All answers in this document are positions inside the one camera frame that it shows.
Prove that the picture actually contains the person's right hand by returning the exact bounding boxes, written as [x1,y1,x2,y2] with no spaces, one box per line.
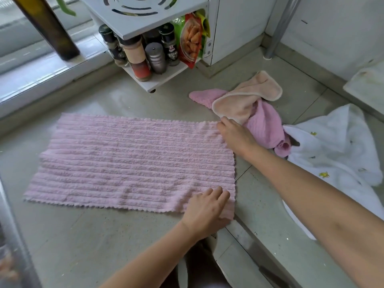
[216,116,259,160]

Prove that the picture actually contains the person's left hand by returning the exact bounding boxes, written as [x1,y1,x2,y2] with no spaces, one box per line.
[180,186,232,242]

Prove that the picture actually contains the peach towel with white trim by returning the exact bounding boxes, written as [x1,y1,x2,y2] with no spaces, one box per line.
[212,70,283,125]

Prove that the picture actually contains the pink muslin cloth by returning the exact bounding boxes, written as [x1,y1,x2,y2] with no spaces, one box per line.
[188,88,292,158]

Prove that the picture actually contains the white banana print cloth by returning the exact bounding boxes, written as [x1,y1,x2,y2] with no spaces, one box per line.
[282,103,384,241]

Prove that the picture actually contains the light pink ribbed towel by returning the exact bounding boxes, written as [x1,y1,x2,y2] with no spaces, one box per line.
[23,112,237,221]

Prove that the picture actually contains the person's left forearm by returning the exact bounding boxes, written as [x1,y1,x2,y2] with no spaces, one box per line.
[100,220,210,288]

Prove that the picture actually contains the person's right forearm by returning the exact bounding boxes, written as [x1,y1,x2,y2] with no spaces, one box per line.
[244,144,384,288]

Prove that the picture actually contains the red and green snack packet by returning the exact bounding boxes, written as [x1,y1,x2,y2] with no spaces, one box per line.
[171,12,210,69]

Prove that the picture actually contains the black-lidded spice jar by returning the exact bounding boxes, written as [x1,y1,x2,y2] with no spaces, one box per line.
[158,23,180,67]
[98,24,119,54]
[111,42,130,68]
[143,28,161,45]

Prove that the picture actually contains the steel shaker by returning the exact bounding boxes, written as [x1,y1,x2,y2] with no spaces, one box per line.
[145,42,167,74]

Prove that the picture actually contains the grey metal pipe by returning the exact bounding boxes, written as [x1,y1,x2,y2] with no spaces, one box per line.
[263,0,304,60]

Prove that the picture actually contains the tan and red spice jar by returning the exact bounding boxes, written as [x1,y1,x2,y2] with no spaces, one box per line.
[118,36,152,82]

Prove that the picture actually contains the white drip tray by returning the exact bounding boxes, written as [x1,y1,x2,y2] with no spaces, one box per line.
[343,60,384,123]

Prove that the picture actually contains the white tiered shelf rack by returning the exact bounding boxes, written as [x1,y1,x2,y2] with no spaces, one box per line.
[77,0,280,93]

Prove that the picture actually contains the stainless steel sink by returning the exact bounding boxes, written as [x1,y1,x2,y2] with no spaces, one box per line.
[0,176,42,288]

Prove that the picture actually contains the dark green glass bottle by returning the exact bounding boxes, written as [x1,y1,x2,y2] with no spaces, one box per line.
[10,0,81,61]

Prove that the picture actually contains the pink jug with green handle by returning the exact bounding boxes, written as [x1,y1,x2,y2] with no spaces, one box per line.
[54,0,77,17]

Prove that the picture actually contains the white window frame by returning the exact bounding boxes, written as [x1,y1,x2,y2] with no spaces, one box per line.
[0,0,94,75]

